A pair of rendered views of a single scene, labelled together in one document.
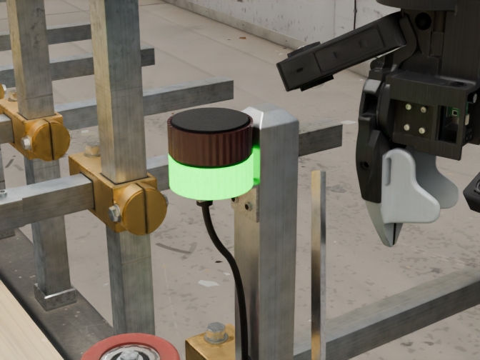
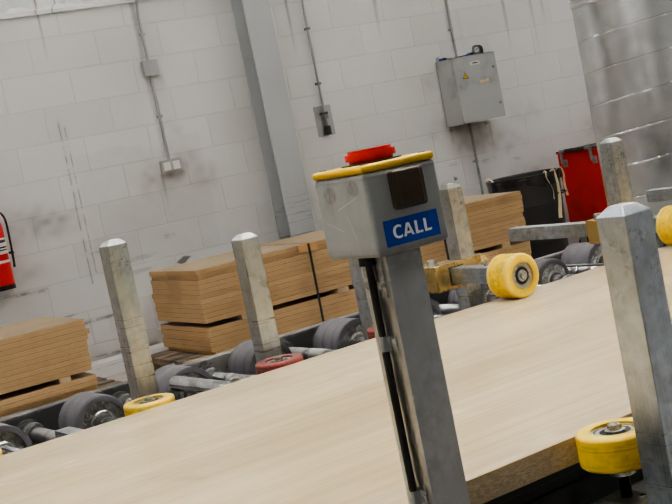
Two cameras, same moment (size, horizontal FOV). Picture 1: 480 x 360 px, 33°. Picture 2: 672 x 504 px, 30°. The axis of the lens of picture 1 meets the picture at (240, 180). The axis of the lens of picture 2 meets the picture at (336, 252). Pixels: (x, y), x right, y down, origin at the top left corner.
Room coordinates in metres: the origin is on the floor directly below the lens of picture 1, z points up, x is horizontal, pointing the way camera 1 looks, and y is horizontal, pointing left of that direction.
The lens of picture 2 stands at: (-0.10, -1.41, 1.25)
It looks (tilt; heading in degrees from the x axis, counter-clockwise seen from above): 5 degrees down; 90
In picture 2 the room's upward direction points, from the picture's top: 11 degrees counter-clockwise
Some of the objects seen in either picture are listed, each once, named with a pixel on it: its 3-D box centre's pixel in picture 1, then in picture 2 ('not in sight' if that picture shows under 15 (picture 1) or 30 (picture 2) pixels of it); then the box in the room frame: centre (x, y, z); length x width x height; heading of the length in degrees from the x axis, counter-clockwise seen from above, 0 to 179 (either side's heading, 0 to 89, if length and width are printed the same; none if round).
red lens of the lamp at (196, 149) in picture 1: (210, 135); not in sight; (0.54, 0.02, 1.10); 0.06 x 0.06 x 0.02
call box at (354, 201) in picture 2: not in sight; (381, 210); (-0.07, -0.44, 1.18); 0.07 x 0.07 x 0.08; 33
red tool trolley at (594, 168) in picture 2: not in sight; (616, 191); (2.06, 8.32, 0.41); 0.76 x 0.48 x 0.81; 36
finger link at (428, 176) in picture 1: (422, 191); not in sight; (0.60, -0.15, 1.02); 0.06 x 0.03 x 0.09; 53
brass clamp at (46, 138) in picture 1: (31, 128); not in sight; (1.00, 0.27, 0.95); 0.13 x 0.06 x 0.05; 33
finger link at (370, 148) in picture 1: (379, 145); not in sight; (0.59, -0.11, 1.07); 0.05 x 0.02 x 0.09; 143
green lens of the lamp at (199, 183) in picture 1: (211, 168); not in sight; (0.54, 0.02, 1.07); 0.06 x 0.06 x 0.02
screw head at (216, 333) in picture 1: (216, 331); not in sight; (0.63, 0.02, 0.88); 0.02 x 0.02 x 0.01
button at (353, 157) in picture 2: not in sight; (370, 158); (-0.07, -0.44, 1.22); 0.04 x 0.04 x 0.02
